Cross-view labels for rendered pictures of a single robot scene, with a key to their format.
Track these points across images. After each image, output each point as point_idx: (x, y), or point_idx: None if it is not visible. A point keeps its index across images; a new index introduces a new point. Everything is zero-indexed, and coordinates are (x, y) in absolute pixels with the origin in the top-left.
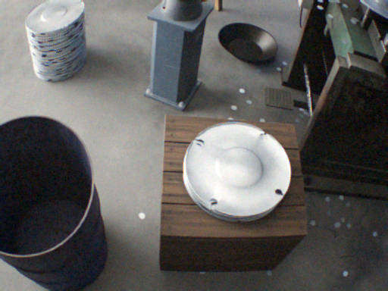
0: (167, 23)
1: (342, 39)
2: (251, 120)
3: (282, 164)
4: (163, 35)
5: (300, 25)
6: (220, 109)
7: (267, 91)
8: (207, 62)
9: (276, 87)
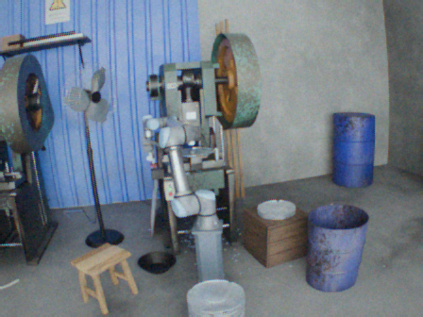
0: (222, 225)
1: (208, 178)
2: None
3: (266, 203)
4: (221, 239)
5: (168, 215)
6: None
7: None
8: (180, 277)
9: (183, 256)
